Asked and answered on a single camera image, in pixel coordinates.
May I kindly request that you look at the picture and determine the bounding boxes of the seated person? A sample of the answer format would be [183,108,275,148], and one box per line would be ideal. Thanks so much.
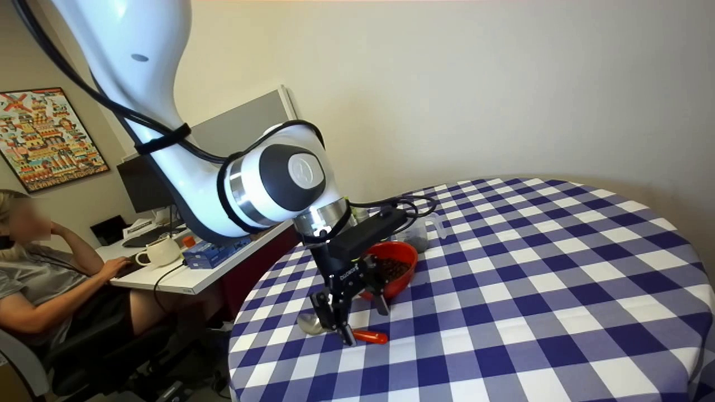
[0,224,159,345]

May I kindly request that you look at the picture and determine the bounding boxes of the red orange bowl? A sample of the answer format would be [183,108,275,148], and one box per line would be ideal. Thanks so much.
[368,242,418,301]

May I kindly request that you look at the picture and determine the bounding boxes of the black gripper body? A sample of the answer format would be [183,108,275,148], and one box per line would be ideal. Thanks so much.
[307,222,388,315]

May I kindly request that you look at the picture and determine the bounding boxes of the black computer monitor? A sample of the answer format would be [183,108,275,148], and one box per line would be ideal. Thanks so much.
[115,156,171,211]

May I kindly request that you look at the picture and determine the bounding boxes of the blue white checkered tablecloth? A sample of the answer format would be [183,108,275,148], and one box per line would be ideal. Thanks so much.
[227,178,713,402]

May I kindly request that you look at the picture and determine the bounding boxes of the transparent plastic measuring jar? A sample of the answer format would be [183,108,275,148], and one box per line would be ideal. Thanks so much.
[401,209,431,253]

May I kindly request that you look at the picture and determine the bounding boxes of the white mug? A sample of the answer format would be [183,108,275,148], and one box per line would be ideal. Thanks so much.
[134,236,180,267]

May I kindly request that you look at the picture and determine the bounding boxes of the black office chair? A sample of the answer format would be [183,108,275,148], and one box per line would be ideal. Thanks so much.
[0,297,197,402]

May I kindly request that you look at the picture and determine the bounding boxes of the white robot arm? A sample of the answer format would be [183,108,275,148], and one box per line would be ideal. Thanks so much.
[12,0,372,342]

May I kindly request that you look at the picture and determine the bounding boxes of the colourful framed wall picture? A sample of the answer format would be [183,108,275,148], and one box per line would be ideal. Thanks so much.
[0,88,109,192]

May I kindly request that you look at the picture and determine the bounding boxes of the blue tissue box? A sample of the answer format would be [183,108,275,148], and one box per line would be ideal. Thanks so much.
[183,242,243,267]

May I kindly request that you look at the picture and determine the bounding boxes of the orange handled metal spoon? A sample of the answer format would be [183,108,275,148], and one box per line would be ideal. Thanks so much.
[297,313,388,344]

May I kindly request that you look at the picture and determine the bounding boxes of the white desk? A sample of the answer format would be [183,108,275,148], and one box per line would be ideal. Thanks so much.
[111,224,290,294]

